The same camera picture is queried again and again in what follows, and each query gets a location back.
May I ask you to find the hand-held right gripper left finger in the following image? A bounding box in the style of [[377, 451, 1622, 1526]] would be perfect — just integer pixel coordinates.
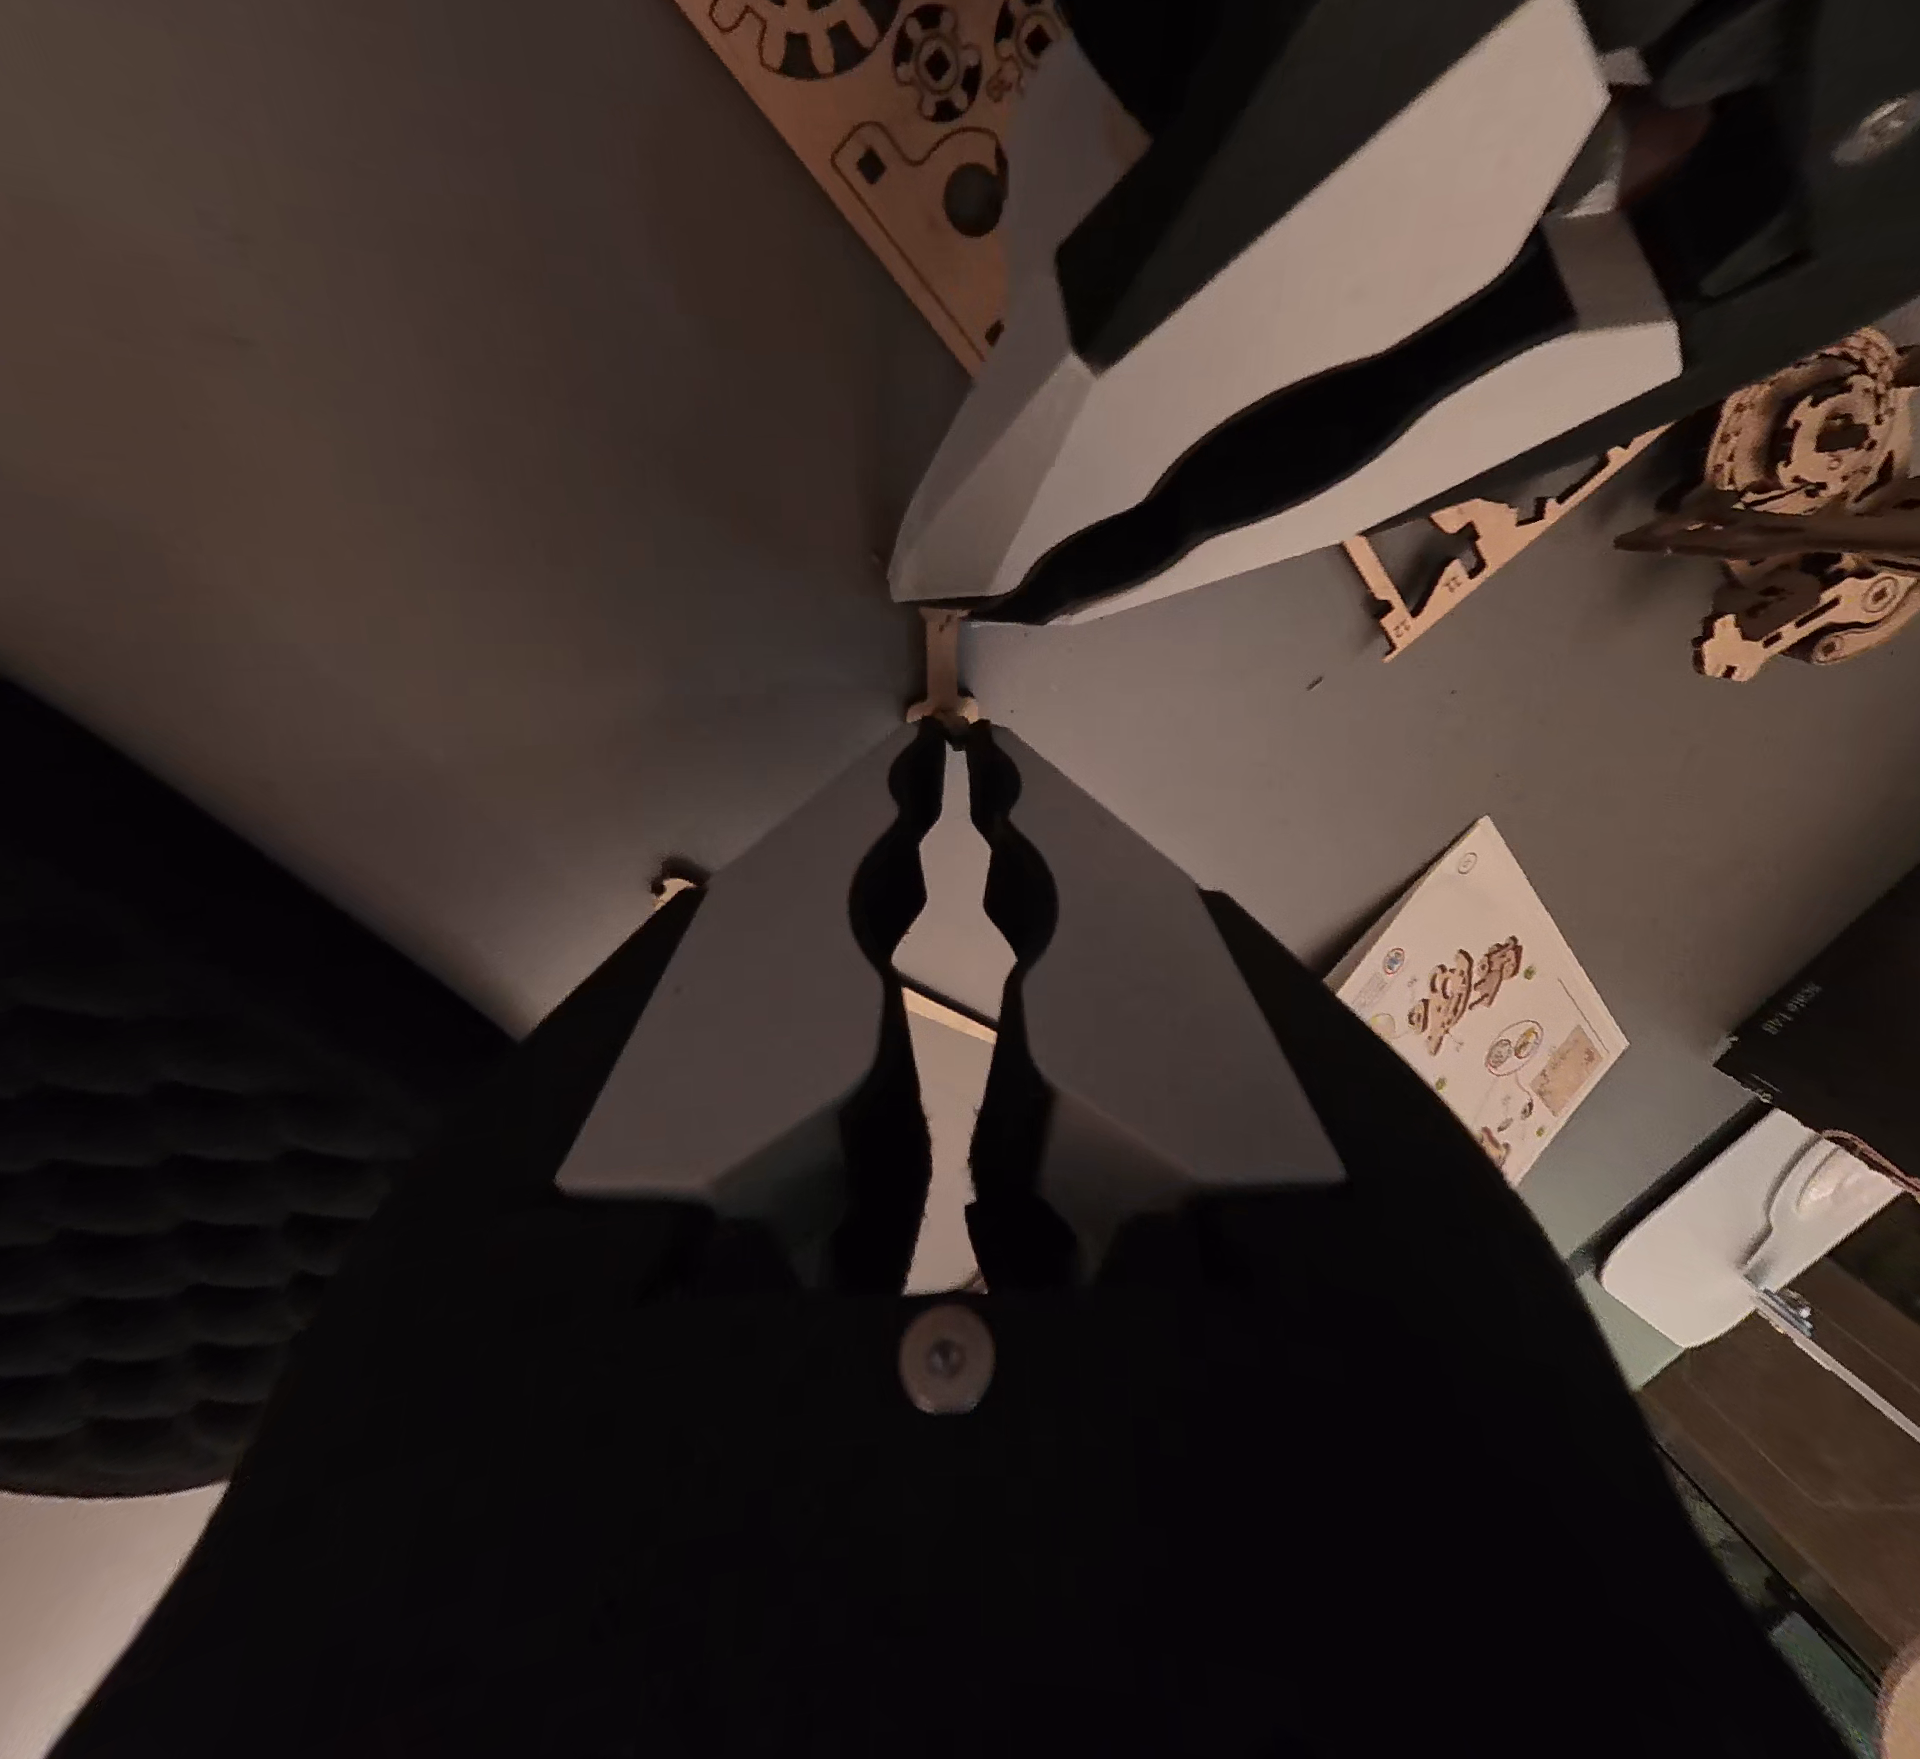
[[554, 723, 950, 1296]]

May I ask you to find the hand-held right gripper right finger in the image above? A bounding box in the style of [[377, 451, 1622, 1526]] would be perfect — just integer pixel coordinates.
[[964, 723, 1350, 1292]]

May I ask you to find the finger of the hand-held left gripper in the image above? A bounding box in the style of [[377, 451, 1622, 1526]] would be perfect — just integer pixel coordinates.
[[884, 0, 1618, 611], [965, 215, 1685, 629]]

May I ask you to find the laser-cut wooden parts sheet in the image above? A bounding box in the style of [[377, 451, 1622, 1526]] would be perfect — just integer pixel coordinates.
[[582, 0, 1669, 667]]

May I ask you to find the small wooden lever part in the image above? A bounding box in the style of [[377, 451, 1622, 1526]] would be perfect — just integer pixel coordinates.
[[906, 605, 984, 743]]

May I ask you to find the partly built wooden model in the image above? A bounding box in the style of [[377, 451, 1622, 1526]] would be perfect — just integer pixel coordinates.
[[1612, 327, 1920, 689]]

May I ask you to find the black model kit box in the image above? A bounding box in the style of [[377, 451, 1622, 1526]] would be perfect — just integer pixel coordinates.
[[1709, 860, 1920, 1162]]

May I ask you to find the long wooden stick part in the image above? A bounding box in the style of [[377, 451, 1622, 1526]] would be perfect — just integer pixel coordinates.
[[647, 866, 1003, 1042]]

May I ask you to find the open instruction booklet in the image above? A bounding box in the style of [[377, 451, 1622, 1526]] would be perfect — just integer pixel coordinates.
[[1326, 819, 1631, 1186]]

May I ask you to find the clear acrylic sign holder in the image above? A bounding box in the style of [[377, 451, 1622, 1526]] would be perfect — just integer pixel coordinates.
[[1746, 1136, 1920, 1342]]

